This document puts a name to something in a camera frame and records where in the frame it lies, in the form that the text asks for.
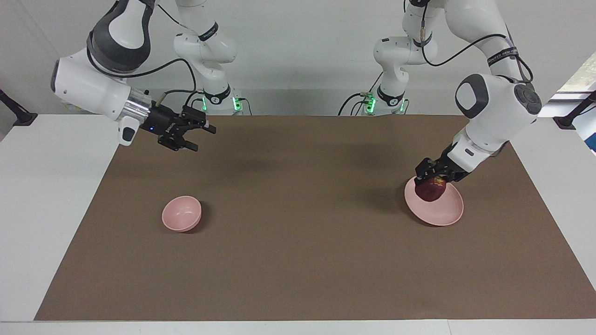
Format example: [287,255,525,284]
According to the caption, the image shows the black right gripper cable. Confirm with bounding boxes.
[88,0,206,108]

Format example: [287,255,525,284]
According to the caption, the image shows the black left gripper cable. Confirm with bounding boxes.
[419,14,535,85]

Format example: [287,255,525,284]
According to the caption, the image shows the bright window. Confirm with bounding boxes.
[535,51,596,154]

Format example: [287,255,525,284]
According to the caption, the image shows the red apple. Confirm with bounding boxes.
[415,177,447,202]

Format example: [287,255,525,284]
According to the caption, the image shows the pink plate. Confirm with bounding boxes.
[404,176,465,227]

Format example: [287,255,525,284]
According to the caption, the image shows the black left base cable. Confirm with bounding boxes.
[339,72,385,116]

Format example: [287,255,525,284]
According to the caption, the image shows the black clamp stand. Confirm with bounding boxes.
[553,91,596,130]
[0,88,38,127]

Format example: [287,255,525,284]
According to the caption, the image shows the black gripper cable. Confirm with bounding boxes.
[88,0,206,108]
[419,14,535,85]

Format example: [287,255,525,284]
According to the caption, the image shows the brown table mat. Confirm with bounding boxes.
[34,115,596,322]

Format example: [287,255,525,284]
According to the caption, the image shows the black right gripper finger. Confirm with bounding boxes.
[183,106,217,134]
[158,133,199,152]

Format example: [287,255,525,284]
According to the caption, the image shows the pink bowl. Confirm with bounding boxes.
[162,195,203,232]

